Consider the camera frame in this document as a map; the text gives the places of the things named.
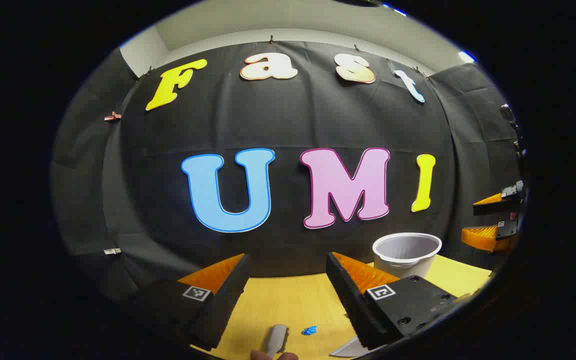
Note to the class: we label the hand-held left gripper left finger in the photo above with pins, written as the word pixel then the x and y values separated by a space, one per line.
pixel 228 295

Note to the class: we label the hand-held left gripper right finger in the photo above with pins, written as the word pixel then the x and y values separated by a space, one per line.
pixel 348 295

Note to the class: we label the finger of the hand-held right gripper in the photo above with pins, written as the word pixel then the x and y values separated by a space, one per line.
pixel 485 237
pixel 498 206

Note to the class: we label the dark blue trash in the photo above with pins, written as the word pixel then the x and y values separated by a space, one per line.
pixel 309 330

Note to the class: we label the grey dustpan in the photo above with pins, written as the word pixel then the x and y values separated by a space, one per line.
pixel 350 349

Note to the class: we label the small grey broom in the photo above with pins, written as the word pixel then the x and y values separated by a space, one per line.
pixel 277 337

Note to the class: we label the white ribbed garbage bin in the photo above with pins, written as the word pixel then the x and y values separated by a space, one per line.
pixel 408 267

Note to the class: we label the yellow wooden desktop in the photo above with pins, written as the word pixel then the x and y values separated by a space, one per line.
pixel 293 300

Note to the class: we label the black mounted device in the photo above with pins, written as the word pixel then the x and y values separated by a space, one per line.
pixel 508 114

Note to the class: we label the white backdrop clip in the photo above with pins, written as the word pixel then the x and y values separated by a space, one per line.
pixel 112 251

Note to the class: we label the copper backdrop clip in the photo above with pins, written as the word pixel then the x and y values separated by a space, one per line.
pixel 113 117

